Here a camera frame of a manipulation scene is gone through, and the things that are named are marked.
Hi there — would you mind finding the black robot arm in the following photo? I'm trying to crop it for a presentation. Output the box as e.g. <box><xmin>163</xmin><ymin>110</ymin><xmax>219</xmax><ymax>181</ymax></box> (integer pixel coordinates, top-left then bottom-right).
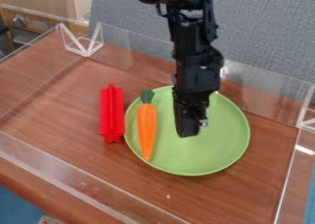
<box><xmin>139</xmin><ymin>0</ymin><xmax>224</xmax><ymax>137</ymax></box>

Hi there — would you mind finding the cardboard box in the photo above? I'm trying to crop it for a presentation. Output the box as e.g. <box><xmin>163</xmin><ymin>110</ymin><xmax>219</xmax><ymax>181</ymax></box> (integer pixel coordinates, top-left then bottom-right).
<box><xmin>0</xmin><ymin>0</ymin><xmax>92</xmax><ymax>19</ymax></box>

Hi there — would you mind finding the clear acrylic triangle bracket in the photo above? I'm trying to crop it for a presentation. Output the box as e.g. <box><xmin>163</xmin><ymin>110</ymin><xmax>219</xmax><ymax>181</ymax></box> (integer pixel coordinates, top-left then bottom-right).
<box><xmin>60</xmin><ymin>23</ymin><xmax>103</xmax><ymax>57</ymax></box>

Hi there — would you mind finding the orange toy carrot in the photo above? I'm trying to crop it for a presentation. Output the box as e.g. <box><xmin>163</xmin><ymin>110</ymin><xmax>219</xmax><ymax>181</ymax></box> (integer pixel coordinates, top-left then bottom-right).
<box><xmin>137</xmin><ymin>90</ymin><xmax>157</xmax><ymax>160</ymax></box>

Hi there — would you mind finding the wooden shelf with knob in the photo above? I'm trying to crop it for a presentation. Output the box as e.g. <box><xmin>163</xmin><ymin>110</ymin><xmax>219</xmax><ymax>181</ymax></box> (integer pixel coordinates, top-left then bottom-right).
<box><xmin>0</xmin><ymin>5</ymin><xmax>89</xmax><ymax>36</ymax></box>

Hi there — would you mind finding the green round plate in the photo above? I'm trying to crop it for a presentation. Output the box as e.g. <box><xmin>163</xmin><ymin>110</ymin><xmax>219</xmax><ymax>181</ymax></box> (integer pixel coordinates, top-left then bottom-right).
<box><xmin>124</xmin><ymin>87</ymin><xmax>251</xmax><ymax>176</ymax></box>

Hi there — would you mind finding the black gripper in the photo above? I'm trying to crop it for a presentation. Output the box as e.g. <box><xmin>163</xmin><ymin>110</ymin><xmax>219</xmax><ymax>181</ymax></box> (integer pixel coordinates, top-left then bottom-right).
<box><xmin>168</xmin><ymin>18</ymin><xmax>224</xmax><ymax>137</ymax></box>

